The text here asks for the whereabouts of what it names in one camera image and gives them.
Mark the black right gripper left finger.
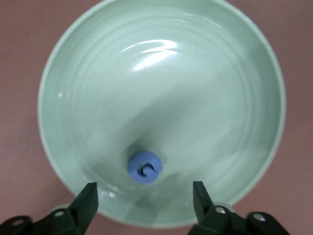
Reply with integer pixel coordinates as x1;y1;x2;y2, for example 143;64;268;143
0;183;98;235

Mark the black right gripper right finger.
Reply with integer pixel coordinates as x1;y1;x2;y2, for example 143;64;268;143
188;181;289;235

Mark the blue capital letter G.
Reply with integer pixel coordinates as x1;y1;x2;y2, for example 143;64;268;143
127;151;163;186

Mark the light green plate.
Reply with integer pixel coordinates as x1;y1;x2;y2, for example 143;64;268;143
38;0;287;230

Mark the brown table cover mat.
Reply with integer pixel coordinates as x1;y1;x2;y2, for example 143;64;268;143
0;0;313;235

